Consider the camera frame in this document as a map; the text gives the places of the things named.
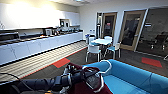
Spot maroon white varsity jacket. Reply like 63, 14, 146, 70
67, 62, 114, 94

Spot white chair blue seat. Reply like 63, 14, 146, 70
105, 42, 122, 61
87, 36, 98, 46

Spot white square table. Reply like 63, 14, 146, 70
91, 37, 113, 47

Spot large blue sofa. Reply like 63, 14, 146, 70
81, 58, 168, 94

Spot white kitchen counter cabinets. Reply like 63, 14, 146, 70
0, 31, 85, 67

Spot wooden framed glass door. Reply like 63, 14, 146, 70
99, 12, 119, 45
119, 9, 147, 52

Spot black coffee machine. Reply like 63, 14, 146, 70
59, 18, 71, 35

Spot silver counter appliance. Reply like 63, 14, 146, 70
43, 27, 55, 37

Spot black microwave oven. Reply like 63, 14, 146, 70
0, 31, 21, 43

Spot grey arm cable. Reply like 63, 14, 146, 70
0, 72, 24, 88

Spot white wall kitchen cabinets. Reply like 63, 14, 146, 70
0, 2, 81, 30

